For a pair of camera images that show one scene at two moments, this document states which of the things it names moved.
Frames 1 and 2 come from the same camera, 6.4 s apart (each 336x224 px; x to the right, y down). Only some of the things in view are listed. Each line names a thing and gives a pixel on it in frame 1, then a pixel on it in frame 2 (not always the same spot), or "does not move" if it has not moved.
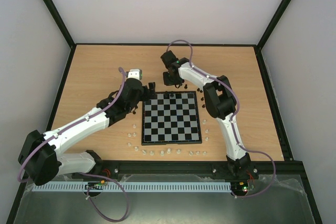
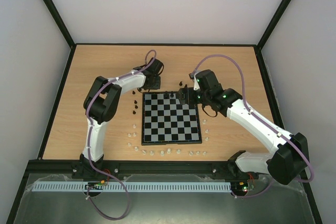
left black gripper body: [144, 98] → [155, 85]
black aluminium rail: [107, 168] does not move
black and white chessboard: [167, 120] does not move
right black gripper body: [171, 79] → [184, 96]
